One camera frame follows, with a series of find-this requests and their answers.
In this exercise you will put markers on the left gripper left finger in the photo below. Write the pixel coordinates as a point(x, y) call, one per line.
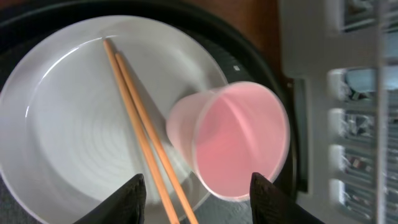
point(125, 206)

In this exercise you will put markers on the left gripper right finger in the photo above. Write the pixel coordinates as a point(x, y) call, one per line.
point(269, 205)

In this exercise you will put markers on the wooden chopstick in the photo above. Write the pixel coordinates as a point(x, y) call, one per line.
point(140, 135)
point(156, 140)

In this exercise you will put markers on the pink cup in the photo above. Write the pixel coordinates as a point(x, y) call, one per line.
point(227, 133)

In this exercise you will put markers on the grey dishwasher rack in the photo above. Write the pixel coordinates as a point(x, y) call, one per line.
point(342, 57)

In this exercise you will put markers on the white plate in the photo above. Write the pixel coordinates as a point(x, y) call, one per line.
point(67, 142)

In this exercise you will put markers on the round black tray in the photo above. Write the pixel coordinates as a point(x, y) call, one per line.
point(25, 24)

